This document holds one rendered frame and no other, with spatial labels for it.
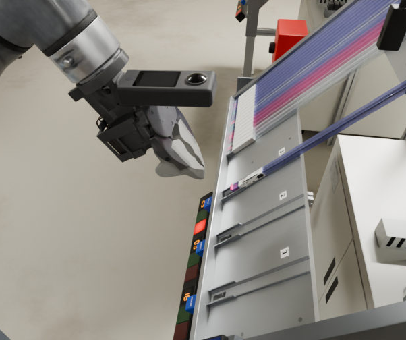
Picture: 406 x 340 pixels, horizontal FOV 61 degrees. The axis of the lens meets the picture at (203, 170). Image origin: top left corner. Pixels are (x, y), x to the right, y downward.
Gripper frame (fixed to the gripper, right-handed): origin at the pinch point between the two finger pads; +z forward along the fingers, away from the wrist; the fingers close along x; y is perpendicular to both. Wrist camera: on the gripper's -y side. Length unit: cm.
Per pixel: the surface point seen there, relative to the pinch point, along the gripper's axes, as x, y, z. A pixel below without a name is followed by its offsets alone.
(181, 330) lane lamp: 14.1, 14.7, 19.8
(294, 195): -1.9, -9.1, 12.5
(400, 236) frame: -10.3, -20.4, 41.5
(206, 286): 9.3, 7.9, 15.7
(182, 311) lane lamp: 10.7, 15.5, 20.0
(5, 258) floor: -28, 121, 29
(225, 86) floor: -175, 56, 71
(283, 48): -79, -5, 23
